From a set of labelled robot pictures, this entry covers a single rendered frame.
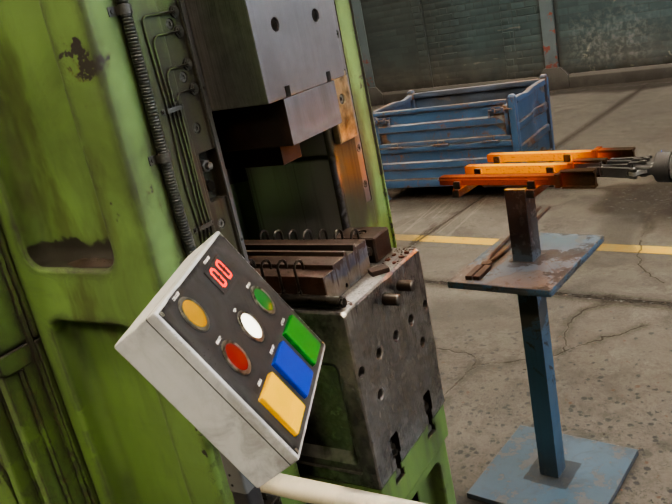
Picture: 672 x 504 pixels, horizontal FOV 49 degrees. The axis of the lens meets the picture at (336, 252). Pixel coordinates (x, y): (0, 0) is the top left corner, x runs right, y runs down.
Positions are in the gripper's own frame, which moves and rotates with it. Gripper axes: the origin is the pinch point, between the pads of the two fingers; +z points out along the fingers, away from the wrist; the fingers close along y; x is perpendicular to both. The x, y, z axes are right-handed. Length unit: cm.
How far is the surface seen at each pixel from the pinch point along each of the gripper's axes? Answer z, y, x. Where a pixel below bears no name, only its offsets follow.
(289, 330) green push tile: 10, -103, 3
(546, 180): 5.8, -13.0, 0.7
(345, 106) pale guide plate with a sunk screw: 49, -32, 26
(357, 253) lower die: 33, -57, -3
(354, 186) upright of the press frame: 51, -32, 5
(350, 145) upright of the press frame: 51, -30, 16
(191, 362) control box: 3, -128, 12
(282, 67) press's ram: 31, -70, 42
